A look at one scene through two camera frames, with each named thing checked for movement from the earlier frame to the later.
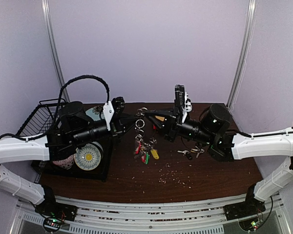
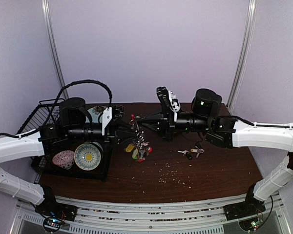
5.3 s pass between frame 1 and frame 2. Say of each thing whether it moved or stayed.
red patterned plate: stayed
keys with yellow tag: stayed
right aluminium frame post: stayed
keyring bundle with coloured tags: moved
